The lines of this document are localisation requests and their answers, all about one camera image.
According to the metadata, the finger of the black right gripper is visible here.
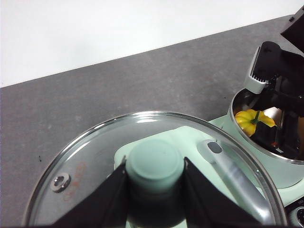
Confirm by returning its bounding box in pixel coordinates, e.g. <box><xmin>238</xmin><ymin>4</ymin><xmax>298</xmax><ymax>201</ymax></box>
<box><xmin>254</xmin><ymin>121</ymin><xmax>277</xmax><ymax>146</ymax></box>

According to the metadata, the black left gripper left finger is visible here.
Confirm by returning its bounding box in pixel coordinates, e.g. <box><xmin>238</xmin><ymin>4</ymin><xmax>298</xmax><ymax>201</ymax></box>
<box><xmin>53</xmin><ymin>155</ymin><xmax>130</xmax><ymax>226</ymax></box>

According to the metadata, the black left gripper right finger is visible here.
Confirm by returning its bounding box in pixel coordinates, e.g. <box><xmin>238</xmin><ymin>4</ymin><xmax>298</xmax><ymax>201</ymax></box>
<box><xmin>182</xmin><ymin>156</ymin><xmax>262</xmax><ymax>226</ymax></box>

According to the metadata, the yellow toy pumpkin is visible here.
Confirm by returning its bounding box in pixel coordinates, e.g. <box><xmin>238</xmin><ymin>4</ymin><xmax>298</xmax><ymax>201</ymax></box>
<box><xmin>234</xmin><ymin>109</ymin><xmax>277</xmax><ymax>138</ymax></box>

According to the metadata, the glass lid with green knob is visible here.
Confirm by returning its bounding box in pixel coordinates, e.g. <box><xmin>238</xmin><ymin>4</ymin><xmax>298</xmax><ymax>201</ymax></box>
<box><xmin>22</xmin><ymin>111</ymin><xmax>285</xmax><ymax>226</ymax></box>

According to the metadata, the mint green cooker base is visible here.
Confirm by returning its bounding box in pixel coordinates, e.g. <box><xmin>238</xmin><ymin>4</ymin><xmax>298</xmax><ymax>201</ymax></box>
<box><xmin>114</xmin><ymin>115</ymin><xmax>304</xmax><ymax>226</ymax></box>

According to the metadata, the silver control knob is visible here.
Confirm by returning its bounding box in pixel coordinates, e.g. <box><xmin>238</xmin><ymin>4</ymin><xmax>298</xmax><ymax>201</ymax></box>
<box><xmin>293</xmin><ymin>206</ymin><xmax>304</xmax><ymax>225</ymax></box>

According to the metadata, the mint green pot with handle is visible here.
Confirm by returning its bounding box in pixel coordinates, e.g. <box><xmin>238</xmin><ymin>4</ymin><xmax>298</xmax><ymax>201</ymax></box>
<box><xmin>229</xmin><ymin>87</ymin><xmax>304</xmax><ymax>190</ymax></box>

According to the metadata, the mint green cover, silver handle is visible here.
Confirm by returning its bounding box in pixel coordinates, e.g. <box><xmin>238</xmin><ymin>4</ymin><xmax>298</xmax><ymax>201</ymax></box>
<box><xmin>114</xmin><ymin>125</ymin><xmax>274</xmax><ymax>224</ymax></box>

